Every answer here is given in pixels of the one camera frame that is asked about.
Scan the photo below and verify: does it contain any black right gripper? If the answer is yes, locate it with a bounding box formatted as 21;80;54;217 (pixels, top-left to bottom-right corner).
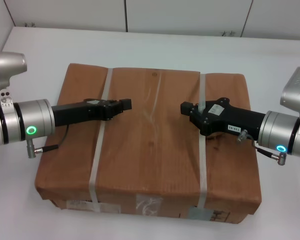
180;97;266;137

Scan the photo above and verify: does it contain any right wrist cable with connector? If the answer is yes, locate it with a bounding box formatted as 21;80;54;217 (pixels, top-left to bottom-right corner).
236;128;288;166

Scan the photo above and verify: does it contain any wrist cable with connector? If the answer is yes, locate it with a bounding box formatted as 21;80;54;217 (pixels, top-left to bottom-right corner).
236;128;288;166
27;124;71;159

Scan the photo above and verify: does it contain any left wrist cable with connector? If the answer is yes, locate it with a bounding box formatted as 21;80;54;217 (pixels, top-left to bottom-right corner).
27;124;71;159

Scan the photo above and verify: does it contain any pale blue shipping label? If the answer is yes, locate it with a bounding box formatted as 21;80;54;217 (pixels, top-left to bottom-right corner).
188;206;231;223

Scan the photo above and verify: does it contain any white shipping label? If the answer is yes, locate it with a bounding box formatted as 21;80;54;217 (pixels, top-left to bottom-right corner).
65;198;121;214

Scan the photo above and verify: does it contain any brown cardboard box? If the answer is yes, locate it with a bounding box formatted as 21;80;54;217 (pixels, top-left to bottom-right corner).
34;62;263;224

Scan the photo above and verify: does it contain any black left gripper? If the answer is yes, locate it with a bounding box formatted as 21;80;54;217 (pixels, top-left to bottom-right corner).
51;98;133;127

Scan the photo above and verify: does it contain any white plastic strapping band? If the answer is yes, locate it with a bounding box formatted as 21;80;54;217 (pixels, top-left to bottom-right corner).
88;67;115;205
195;72;209;209

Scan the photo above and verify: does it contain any clear tape patch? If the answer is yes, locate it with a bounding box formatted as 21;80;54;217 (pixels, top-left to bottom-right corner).
135;193;164;216

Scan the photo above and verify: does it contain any silver left camera mount bracket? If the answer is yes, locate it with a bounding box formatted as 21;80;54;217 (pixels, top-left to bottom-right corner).
0;87;15;107

